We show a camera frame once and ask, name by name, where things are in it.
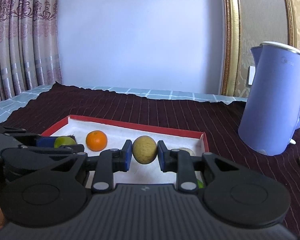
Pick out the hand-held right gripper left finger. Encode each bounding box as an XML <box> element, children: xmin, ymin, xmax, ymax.
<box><xmin>50</xmin><ymin>140</ymin><xmax>133</xmax><ymax>193</ymax></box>

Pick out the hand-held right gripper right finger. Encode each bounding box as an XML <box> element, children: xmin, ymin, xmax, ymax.
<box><xmin>157</xmin><ymin>140</ymin><xmax>232</xmax><ymax>193</ymax></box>

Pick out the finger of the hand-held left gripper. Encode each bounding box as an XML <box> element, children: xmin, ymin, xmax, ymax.
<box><xmin>22</xmin><ymin>137</ymin><xmax>85</xmax><ymax>155</ymax></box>
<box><xmin>5</xmin><ymin>127</ymin><xmax>56</xmax><ymax>148</ymax></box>

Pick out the green tomato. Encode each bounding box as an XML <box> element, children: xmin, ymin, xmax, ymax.
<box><xmin>54</xmin><ymin>136</ymin><xmax>77</xmax><ymax>148</ymax></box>

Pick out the tan longan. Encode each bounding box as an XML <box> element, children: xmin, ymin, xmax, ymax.
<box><xmin>132</xmin><ymin>135</ymin><xmax>158</xmax><ymax>165</ymax></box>

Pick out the red cardboard box tray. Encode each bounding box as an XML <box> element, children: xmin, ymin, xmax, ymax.
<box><xmin>40</xmin><ymin>115</ymin><xmax>210</xmax><ymax>188</ymax></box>

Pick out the dark sugarcane piece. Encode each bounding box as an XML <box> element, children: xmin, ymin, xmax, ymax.
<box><xmin>178</xmin><ymin>147</ymin><xmax>195</xmax><ymax>156</ymax></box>

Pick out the orange mandarin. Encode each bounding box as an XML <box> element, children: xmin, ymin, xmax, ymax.
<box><xmin>86</xmin><ymin>130</ymin><xmax>108</xmax><ymax>152</ymax></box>

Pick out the dark striped cloth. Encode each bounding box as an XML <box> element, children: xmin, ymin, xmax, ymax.
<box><xmin>0</xmin><ymin>81</ymin><xmax>300</xmax><ymax>240</ymax></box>

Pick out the light blue checked tablecloth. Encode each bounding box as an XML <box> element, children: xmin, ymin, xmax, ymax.
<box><xmin>0</xmin><ymin>84</ymin><xmax>300</xmax><ymax>133</ymax></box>

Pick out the pink patterned curtain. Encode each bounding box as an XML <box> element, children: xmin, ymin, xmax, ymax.
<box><xmin>0</xmin><ymin>0</ymin><xmax>63</xmax><ymax>105</ymax></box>

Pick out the blue electric kettle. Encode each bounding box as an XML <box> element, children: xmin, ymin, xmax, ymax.
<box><xmin>238</xmin><ymin>41</ymin><xmax>300</xmax><ymax>156</ymax></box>

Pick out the white wall switch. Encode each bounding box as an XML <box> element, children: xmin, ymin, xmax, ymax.
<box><xmin>247</xmin><ymin>65</ymin><xmax>255</xmax><ymax>85</ymax></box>

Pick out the gold framed wall panel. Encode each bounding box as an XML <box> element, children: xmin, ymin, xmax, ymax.
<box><xmin>220</xmin><ymin>0</ymin><xmax>297</xmax><ymax>97</ymax></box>

